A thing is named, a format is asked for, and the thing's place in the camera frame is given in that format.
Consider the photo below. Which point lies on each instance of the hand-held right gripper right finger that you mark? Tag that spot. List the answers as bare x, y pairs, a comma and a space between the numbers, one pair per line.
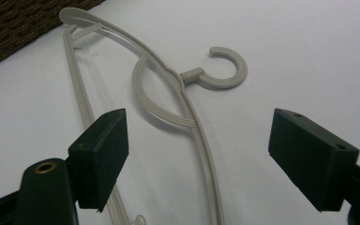
312, 159

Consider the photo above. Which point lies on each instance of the beige plastic clothes hanger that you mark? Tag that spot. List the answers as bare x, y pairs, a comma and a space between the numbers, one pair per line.
181, 84

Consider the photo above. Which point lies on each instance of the brown woven basket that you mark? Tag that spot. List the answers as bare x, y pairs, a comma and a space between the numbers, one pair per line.
15, 25

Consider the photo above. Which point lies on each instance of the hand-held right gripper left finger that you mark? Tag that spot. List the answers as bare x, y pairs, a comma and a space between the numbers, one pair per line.
97, 162

